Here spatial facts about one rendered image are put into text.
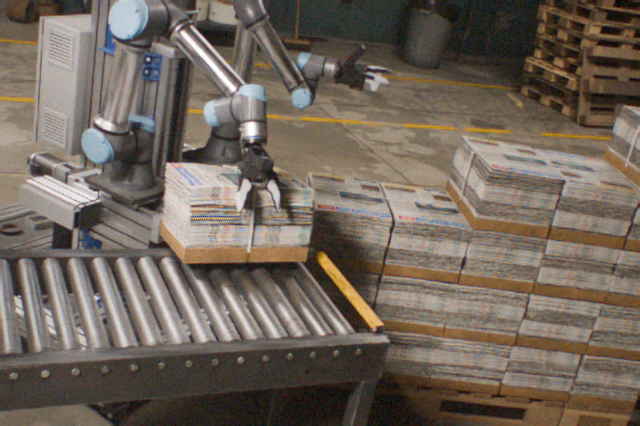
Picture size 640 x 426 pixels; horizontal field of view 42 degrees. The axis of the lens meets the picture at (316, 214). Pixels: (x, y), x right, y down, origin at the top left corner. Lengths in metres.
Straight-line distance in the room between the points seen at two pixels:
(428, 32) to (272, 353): 8.05
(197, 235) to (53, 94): 1.08
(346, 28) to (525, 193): 7.27
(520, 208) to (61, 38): 1.74
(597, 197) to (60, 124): 1.96
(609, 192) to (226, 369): 1.64
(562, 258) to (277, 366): 1.42
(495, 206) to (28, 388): 1.74
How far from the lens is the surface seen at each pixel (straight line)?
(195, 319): 2.13
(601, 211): 3.15
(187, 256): 2.32
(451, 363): 3.27
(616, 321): 3.39
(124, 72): 2.56
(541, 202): 3.05
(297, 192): 2.37
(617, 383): 3.57
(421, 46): 9.94
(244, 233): 2.35
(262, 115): 2.30
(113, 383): 1.99
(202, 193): 2.27
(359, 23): 10.16
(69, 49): 3.08
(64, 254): 2.38
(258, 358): 2.06
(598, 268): 3.25
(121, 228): 2.85
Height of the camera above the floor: 1.89
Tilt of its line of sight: 22 degrees down
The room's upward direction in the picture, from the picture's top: 12 degrees clockwise
